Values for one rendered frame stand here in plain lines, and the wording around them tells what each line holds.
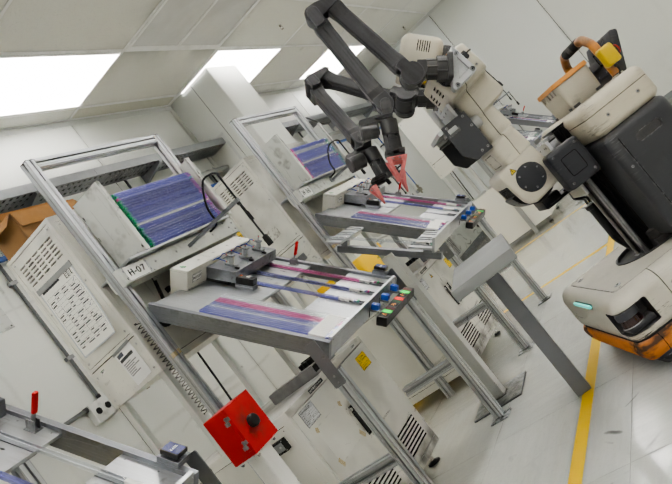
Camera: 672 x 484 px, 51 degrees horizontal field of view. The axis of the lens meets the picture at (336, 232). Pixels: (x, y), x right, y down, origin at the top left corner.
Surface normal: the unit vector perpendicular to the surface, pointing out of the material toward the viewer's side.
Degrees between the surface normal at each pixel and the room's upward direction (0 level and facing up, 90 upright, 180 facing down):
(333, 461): 90
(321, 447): 90
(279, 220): 90
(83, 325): 94
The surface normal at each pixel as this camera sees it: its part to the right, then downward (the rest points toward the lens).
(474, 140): -0.04, -0.04
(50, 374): 0.68, -0.57
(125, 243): -0.39, 0.25
